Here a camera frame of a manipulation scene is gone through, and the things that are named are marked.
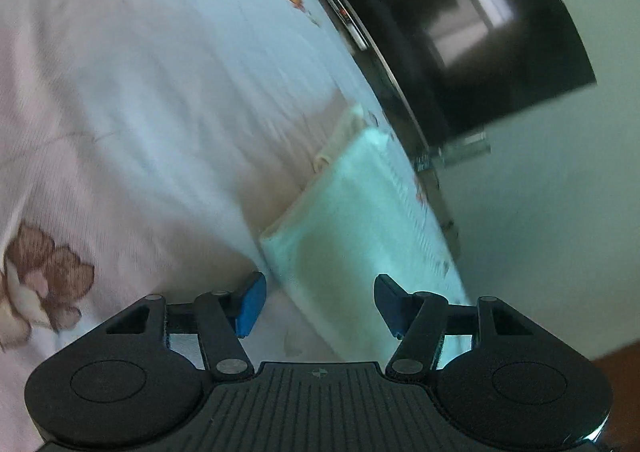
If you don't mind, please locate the white knit sweater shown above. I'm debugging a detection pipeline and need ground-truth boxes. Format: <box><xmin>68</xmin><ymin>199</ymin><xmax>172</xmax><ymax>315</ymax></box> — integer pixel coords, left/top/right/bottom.
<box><xmin>259</xmin><ymin>104</ymin><xmax>476</xmax><ymax>363</ymax></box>

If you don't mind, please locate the wooden television stand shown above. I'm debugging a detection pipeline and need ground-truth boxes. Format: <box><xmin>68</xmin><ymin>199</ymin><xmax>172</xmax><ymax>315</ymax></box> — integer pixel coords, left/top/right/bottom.
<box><xmin>272</xmin><ymin>0</ymin><xmax>463</xmax><ymax>258</ymax></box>

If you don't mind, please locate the brown wooden door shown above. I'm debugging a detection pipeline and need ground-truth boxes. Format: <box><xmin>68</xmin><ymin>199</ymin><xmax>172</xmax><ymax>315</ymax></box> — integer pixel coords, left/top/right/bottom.
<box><xmin>592</xmin><ymin>344</ymin><xmax>640</xmax><ymax>452</ymax></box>

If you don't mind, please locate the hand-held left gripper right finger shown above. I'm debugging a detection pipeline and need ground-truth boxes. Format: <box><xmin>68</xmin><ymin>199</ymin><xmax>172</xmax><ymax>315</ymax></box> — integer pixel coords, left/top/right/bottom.
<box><xmin>374</xmin><ymin>273</ymin><xmax>533</xmax><ymax>380</ymax></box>

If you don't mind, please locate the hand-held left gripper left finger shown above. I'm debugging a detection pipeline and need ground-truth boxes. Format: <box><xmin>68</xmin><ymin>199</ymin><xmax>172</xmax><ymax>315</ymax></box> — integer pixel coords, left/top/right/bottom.
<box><xmin>105</xmin><ymin>271</ymin><xmax>268</xmax><ymax>380</ymax></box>

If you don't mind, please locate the curved black television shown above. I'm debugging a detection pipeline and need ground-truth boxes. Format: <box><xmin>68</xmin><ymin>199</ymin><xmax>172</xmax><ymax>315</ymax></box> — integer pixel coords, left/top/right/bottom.
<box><xmin>290</xmin><ymin>0</ymin><xmax>598</xmax><ymax>149</ymax></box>

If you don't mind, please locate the glass table lamp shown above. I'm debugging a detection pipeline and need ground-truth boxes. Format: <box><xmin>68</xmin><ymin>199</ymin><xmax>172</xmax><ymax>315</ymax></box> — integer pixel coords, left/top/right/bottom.
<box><xmin>414</xmin><ymin>131</ymin><xmax>492</xmax><ymax>172</ymax></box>

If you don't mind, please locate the floral bed sheet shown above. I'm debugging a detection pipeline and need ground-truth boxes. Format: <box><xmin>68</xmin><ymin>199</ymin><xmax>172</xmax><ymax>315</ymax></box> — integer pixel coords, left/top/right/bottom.
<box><xmin>0</xmin><ymin>0</ymin><xmax>476</xmax><ymax>452</ymax></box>

